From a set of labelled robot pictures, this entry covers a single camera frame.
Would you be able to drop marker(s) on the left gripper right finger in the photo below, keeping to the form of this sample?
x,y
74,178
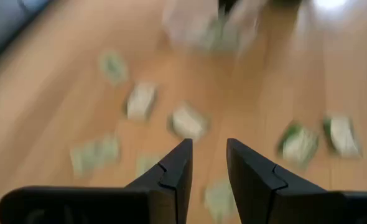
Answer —
x,y
258,193

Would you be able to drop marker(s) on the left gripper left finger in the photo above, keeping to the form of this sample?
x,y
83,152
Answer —
x,y
174,186

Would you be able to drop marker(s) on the clear plastic bin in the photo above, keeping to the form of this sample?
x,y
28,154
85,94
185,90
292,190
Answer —
x,y
189,28

